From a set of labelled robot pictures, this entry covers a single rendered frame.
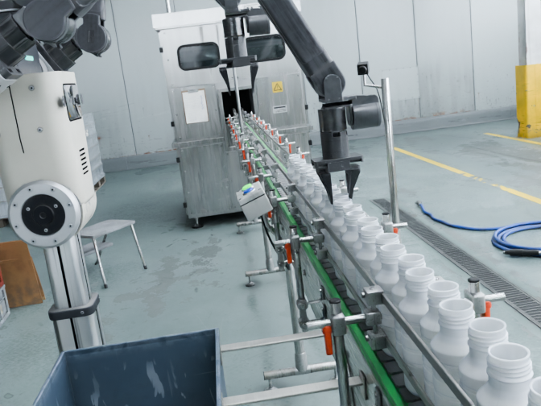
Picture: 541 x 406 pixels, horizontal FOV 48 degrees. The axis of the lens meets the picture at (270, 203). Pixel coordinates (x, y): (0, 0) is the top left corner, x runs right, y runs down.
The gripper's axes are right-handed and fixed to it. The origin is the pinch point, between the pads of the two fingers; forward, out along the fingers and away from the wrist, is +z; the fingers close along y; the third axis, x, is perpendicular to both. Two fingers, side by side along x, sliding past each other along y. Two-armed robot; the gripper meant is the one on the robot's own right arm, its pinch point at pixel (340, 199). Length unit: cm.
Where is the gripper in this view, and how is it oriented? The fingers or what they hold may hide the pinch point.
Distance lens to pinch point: 130.2
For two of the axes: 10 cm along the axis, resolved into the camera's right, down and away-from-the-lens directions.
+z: 1.3, 9.7, 2.0
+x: -1.0, -1.9, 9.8
